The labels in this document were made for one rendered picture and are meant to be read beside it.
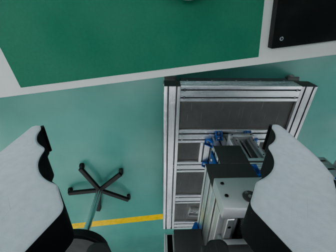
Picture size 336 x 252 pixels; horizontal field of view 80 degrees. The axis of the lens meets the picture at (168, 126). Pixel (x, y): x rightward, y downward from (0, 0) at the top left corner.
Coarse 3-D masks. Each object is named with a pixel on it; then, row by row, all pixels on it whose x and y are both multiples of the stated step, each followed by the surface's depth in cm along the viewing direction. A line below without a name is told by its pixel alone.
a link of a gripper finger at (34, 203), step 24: (24, 144) 9; (48, 144) 11; (0, 168) 8; (24, 168) 8; (48, 168) 9; (0, 192) 7; (24, 192) 7; (48, 192) 7; (0, 216) 6; (24, 216) 6; (48, 216) 6; (0, 240) 5; (24, 240) 5; (48, 240) 6; (72, 240) 7
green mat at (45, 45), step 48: (0, 0) 42; (48, 0) 43; (96, 0) 43; (144, 0) 43; (192, 0) 44; (240, 0) 44; (48, 48) 48; (96, 48) 48; (144, 48) 48; (192, 48) 49; (240, 48) 49
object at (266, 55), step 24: (264, 0) 44; (264, 24) 47; (0, 48) 47; (264, 48) 50; (288, 48) 50; (312, 48) 50; (0, 72) 50; (144, 72) 51; (168, 72) 52; (192, 72) 52; (0, 96) 53
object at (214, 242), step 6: (210, 240) 5; (216, 240) 5; (222, 240) 5; (90, 246) 5; (96, 246) 5; (102, 246) 5; (108, 246) 5; (210, 246) 5; (216, 246) 5; (222, 246) 5
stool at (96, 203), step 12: (120, 168) 162; (108, 180) 164; (72, 192) 168; (84, 192) 168; (96, 192) 164; (108, 192) 170; (96, 204) 155; (84, 228) 137; (84, 240) 119; (96, 240) 121
